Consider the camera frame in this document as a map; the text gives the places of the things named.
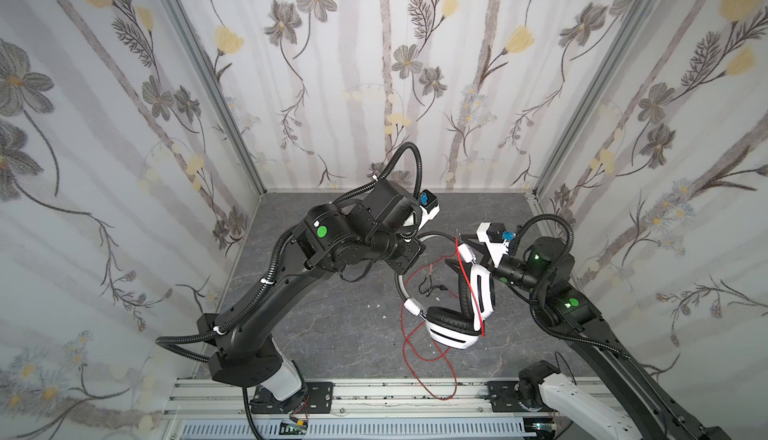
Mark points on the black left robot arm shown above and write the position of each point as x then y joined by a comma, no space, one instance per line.
375,222

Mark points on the white slotted cable duct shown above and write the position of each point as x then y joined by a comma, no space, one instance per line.
382,428

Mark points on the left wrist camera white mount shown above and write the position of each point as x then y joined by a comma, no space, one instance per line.
429,205

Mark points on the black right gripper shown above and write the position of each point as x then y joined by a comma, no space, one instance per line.
480,254

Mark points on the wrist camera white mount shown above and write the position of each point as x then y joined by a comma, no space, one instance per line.
496,238
429,205

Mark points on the white headphones with black pads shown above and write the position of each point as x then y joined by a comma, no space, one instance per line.
461,329

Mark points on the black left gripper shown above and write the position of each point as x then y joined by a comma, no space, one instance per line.
408,248

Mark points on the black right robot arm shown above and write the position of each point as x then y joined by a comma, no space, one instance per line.
535,261

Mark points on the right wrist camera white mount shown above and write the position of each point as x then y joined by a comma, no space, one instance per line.
496,238

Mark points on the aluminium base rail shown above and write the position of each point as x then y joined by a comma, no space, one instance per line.
350,398

